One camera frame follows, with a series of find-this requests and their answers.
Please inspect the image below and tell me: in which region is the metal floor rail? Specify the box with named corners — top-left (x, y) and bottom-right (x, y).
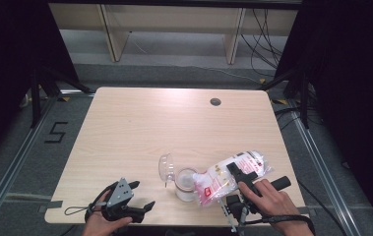
top-left (288, 100), bottom-right (362, 236)
top-left (0, 97), bottom-right (59, 227)

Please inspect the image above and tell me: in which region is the black metal stand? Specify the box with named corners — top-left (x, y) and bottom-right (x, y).
top-left (30, 67), bottom-right (93, 129)
top-left (259, 70), bottom-right (310, 130)

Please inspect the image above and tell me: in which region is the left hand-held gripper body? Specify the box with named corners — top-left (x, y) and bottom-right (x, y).
top-left (100, 177), bottom-right (146, 224)

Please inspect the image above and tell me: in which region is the bundle of black cables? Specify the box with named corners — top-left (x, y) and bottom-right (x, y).
top-left (240, 8), bottom-right (284, 79)

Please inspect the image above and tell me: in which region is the black wrist strap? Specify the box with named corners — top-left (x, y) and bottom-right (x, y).
top-left (244, 213), bottom-right (316, 236)

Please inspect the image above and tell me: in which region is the black curtain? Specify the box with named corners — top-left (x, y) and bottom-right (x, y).
top-left (274, 0), bottom-right (373, 232)
top-left (0, 0), bottom-right (80, 168)

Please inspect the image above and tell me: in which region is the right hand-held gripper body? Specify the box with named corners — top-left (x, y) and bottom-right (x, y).
top-left (218, 175), bottom-right (292, 236)

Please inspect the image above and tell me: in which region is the clear hinged jar lid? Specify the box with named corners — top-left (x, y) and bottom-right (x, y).
top-left (157, 152), bottom-right (176, 189)

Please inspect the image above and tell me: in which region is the clear glass jar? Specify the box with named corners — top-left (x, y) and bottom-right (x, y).
top-left (173, 166), bottom-right (200, 203)

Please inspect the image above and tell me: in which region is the thin black cord loop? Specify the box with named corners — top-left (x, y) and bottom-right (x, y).
top-left (64, 205), bottom-right (94, 221)

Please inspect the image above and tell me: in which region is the person's right hand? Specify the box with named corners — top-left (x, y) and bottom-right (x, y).
top-left (237, 178), bottom-right (302, 231)

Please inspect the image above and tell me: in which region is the black floor cable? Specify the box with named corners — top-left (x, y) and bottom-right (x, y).
top-left (297, 180), bottom-right (350, 236)

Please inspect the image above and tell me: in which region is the light wooden shelf unit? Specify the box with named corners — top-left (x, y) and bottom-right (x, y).
top-left (48, 3), bottom-right (298, 65)

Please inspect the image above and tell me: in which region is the person's left hand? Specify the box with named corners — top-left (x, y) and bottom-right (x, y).
top-left (81, 191), bottom-right (133, 236)

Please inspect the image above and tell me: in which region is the white powder bag red label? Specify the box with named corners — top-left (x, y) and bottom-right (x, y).
top-left (192, 150), bottom-right (275, 207)

